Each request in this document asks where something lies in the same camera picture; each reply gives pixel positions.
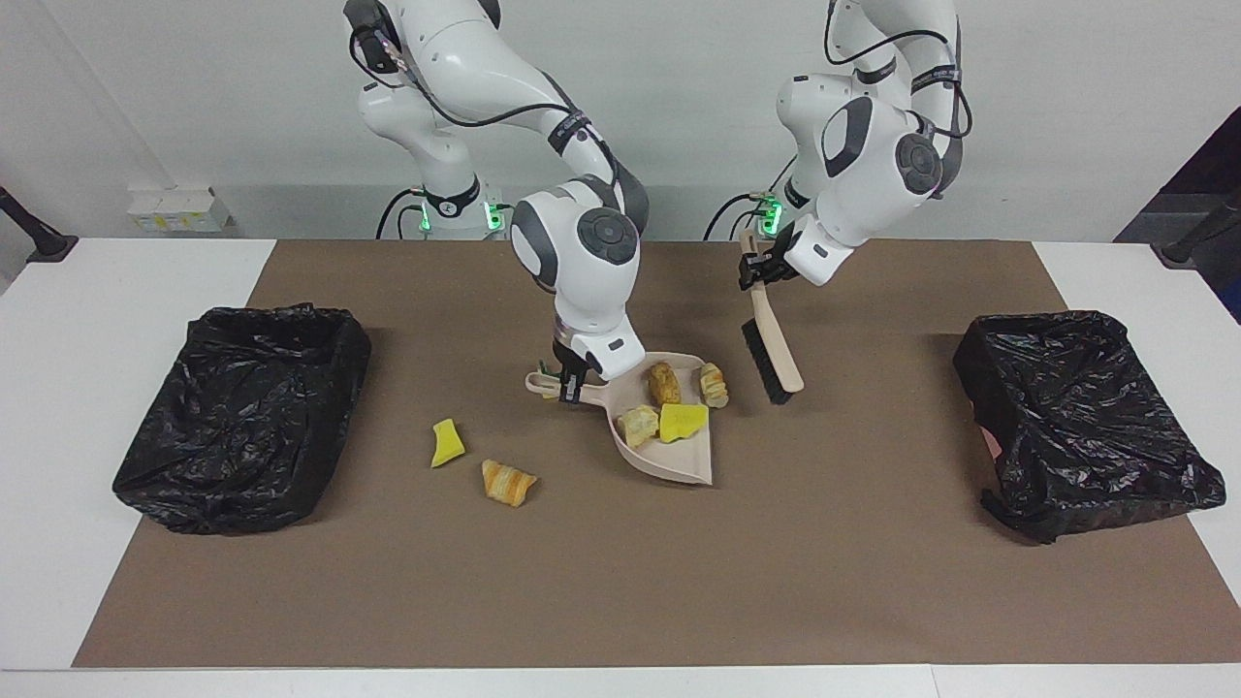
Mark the black clamp stand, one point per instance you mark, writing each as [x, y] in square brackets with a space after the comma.
[1197, 240]
[39, 237]

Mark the white box yellow label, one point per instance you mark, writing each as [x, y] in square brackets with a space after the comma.
[179, 210]

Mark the dark furniture piece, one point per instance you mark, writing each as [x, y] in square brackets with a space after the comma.
[1207, 165]

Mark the brown paper table mat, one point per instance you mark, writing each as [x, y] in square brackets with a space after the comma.
[620, 601]

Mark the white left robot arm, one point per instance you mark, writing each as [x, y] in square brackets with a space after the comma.
[873, 165]

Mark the small striped croissant piece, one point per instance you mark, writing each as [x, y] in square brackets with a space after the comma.
[714, 385]

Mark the beige hand brush black bristles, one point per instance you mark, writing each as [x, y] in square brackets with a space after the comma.
[776, 359]

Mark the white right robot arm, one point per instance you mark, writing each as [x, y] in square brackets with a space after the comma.
[582, 242]

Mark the wide yellow sponge piece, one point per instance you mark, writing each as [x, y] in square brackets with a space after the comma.
[683, 423]

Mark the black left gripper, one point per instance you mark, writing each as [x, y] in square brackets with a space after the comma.
[783, 254]

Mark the large striped croissant piece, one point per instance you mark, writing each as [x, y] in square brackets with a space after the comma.
[506, 482]

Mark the pink bin lined black bag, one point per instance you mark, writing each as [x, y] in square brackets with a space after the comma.
[1086, 427]

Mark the brown fried bread nugget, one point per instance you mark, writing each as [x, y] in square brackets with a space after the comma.
[665, 383]

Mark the pale torn bread piece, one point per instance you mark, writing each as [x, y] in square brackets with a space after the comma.
[637, 426]

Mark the small curved yellow sponge piece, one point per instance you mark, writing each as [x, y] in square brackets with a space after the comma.
[447, 444]

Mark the beige plastic dustpan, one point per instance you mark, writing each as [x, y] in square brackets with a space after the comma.
[669, 456]

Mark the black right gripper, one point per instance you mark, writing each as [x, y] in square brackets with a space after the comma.
[567, 347]

